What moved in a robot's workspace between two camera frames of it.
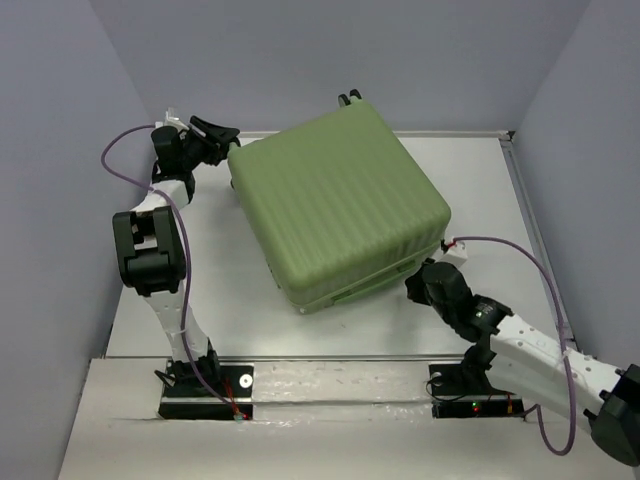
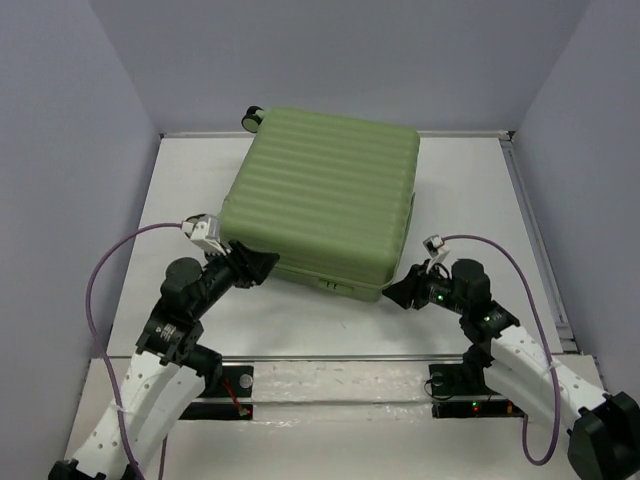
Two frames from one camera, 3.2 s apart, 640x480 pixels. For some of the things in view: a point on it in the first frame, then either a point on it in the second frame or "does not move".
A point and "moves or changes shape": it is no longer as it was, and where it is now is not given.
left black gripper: x=219 y=134 → x=251 y=266
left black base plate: x=236 y=384 does not move
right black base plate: x=459 y=392 does not move
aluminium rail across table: x=289 y=357 does not move
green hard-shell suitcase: x=338 y=203 moves or changes shape
